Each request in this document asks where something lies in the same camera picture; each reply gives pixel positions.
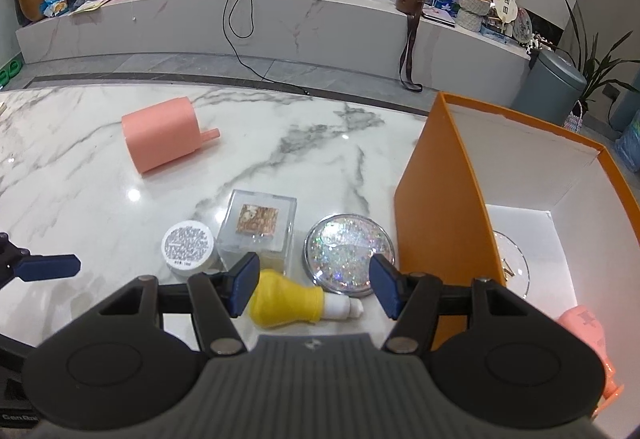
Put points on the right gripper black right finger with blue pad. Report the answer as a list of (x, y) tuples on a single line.
[(411, 301)]

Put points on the pink cylinder humidifier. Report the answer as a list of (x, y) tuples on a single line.
[(163, 133)]

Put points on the green leafy floor plant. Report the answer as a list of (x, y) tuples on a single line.
[(597, 70)]

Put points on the white round paper fan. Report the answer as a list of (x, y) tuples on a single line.
[(506, 10)]

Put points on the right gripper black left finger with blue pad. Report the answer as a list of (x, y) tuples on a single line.
[(217, 299)]

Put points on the white woven basket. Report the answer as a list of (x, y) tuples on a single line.
[(471, 14)]

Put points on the pink pump lotion bottle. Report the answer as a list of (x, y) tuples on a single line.
[(582, 322)]

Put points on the orange storage box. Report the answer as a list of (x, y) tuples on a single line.
[(477, 168)]

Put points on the blue water jug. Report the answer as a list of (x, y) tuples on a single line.
[(628, 145)]

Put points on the small white cream jar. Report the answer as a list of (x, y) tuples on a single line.
[(188, 248)]

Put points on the pastel woven basket bag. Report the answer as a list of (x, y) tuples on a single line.
[(574, 120)]

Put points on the brown leather camera case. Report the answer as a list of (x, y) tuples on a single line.
[(413, 10)]

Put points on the grey-green pedal trash bin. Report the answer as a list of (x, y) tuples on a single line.
[(551, 89)]

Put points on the clear acrylic cube box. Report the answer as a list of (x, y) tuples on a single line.
[(261, 223)]

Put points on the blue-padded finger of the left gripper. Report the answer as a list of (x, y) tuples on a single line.
[(33, 268)]

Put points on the yellow bulb-shaped bottle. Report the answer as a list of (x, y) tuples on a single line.
[(278, 301)]

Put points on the glitter round compact mirror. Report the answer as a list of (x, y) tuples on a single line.
[(337, 252)]

